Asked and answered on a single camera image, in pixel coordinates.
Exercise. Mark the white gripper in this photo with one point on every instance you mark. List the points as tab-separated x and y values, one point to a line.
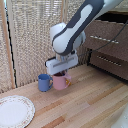
61	64

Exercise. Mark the pink mug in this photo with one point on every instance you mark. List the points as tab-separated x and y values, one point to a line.
61	82

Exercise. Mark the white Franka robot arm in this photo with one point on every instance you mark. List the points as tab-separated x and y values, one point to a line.
75	26

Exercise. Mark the brown drawer cabinet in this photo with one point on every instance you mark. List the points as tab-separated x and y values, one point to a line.
110	50

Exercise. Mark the blue mug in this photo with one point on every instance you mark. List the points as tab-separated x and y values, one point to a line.
44	83

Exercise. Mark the bamboo blind panel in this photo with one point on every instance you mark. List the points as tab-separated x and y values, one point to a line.
30	36
81	56

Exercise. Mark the white patterned plate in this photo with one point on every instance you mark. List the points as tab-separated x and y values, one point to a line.
15	111

